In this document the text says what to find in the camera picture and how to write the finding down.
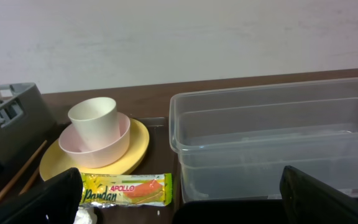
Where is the clear plastic bin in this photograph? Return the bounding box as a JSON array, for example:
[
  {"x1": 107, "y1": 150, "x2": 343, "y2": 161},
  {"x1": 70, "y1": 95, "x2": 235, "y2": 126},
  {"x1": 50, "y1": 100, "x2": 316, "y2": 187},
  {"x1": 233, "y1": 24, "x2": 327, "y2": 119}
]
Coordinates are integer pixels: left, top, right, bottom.
[{"x1": 169, "y1": 78, "x2": 358, "y2": 202}]

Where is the white tissue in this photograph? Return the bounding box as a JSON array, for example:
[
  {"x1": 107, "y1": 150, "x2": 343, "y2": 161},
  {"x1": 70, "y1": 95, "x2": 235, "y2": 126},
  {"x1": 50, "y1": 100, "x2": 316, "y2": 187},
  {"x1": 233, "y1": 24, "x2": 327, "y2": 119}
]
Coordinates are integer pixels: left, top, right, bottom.
[{"x1": 73, "y1": 207, "x2": 98, "y2": 224}]

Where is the pink plastic bowl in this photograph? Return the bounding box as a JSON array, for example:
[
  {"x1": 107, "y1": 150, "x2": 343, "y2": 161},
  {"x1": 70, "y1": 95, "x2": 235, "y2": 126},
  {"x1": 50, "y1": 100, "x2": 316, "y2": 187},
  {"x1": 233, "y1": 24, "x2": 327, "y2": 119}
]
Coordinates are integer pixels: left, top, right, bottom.
[{"x1": 58, "y1": 113, "x2": 131, "y2": 168}]

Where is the yellow pandan cake wrapper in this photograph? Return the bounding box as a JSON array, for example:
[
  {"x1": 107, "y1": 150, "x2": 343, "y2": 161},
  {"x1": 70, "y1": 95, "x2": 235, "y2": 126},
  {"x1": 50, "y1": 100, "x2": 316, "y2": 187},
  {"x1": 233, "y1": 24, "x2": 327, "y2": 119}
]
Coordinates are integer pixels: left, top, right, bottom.
[{"x1": 80, "y1": 173, "x2": 173, "y2": 208}]

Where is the grey dishwasher rack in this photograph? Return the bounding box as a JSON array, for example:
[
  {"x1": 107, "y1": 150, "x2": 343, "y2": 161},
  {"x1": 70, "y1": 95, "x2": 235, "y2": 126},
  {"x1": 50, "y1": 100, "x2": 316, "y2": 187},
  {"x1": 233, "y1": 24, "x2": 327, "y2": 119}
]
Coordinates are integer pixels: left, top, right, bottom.
[{"x1": 0, "y1": 83, "x2": 55, "y2": 171}]

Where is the cream plastic cup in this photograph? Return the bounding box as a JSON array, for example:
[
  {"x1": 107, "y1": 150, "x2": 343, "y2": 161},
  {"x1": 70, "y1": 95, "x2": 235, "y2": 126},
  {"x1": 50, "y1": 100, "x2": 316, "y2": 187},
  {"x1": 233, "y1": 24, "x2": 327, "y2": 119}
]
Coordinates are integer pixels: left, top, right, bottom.
[{"x1": 68, "y1": 97, "x2": 121, "y2": 151}]

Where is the yellow plastic plate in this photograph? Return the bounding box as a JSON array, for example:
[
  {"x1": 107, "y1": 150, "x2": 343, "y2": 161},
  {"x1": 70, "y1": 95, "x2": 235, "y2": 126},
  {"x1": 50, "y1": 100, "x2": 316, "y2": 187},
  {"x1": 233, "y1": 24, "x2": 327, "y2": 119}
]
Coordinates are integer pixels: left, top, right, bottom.
[{"x1": 39, "y1": 118, "x2": 150, "y2": 181}]

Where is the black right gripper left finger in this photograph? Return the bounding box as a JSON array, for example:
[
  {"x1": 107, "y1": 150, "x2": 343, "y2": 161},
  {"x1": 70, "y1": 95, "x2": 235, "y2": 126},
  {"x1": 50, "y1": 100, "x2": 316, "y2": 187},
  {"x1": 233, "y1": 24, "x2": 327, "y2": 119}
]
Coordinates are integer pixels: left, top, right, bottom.
[{"x1": 0, "y1": 168, "x2": 83, "y2": 224}]

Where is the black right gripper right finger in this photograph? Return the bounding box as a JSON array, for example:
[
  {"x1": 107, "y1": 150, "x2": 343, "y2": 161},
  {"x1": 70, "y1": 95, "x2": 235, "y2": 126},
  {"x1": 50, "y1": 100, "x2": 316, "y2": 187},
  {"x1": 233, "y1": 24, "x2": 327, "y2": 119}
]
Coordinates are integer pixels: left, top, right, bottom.
[{"x1": 280, "y1": 166, "x2": 358, "y2": 224}]

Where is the dark brown serving tray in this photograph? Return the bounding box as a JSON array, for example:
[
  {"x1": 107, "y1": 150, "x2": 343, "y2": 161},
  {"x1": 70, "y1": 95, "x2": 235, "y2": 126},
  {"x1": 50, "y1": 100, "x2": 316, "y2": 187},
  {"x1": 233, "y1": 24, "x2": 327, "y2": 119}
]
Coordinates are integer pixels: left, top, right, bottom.
[{"x1": 0, "y1": 118, "x2": 182, "y2": 224}]

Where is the wooden chopstick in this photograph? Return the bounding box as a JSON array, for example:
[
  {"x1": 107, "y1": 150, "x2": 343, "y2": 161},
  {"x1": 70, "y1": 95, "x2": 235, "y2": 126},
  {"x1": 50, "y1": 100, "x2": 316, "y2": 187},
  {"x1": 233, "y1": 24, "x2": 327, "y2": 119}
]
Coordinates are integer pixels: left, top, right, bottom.
[
  {"x1": 0, "y1": 140, "x2": 47, "y2": 201},
  {"x1": 19, "y1": 167, "x2": 39, "y2": 195}
]

